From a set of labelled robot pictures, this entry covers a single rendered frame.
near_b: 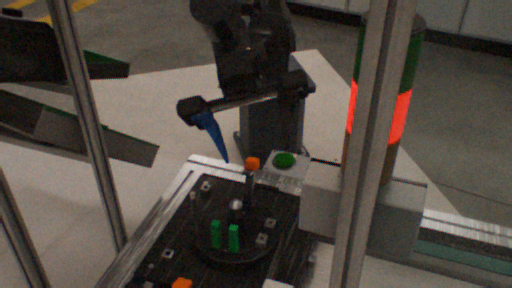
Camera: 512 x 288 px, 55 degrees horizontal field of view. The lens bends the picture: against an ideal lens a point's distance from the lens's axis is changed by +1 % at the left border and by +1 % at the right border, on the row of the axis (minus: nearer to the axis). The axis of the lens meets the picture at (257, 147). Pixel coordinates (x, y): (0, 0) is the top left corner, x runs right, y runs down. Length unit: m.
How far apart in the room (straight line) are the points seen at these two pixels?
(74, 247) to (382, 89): 0.74
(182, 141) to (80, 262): 0.39
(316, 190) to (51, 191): 0.74
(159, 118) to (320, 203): 0.83
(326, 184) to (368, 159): 0.08
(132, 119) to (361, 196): 0.91
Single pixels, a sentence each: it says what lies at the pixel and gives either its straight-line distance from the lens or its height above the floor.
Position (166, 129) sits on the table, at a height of 0.86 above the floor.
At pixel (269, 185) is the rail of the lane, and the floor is 0.97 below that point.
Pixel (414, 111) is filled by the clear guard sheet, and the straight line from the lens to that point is 0.41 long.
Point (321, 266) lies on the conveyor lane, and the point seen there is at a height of 0.92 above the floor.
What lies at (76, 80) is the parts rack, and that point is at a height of 1.25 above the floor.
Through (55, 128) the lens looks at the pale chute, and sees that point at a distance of 0.73.
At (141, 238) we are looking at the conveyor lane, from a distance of 0.84.
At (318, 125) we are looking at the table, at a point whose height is 0.86.
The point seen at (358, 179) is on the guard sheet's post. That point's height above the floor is 1.28.
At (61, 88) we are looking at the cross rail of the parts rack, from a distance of 0.72.
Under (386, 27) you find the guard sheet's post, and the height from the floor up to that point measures 1.42.
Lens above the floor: 1.57
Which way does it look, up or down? 38 degrees down
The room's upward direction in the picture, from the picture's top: straight up
